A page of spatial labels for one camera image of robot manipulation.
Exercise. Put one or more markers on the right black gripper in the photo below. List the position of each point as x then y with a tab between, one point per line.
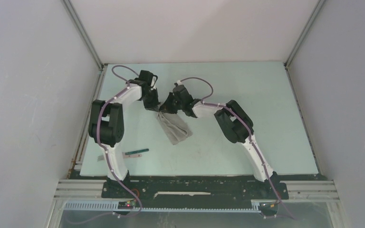
167	107

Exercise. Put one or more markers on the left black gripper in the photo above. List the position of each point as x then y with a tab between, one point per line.
154	106

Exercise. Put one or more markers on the grey cloth napkin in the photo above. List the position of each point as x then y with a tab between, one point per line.
175	128

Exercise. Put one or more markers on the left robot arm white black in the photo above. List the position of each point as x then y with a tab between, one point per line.
106	124

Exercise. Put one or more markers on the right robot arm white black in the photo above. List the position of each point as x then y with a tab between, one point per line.
233	121

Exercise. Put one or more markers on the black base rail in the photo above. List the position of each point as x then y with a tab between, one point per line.
200	192

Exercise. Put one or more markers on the left aluminium frame post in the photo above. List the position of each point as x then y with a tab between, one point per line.
69	7

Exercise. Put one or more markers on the aluminium frame post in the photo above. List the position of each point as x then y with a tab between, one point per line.
305	31
69	7

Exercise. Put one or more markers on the white slotted cable duct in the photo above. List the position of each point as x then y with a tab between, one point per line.
128	206

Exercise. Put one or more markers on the right aluminium frame post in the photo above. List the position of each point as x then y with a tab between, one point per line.
305	31

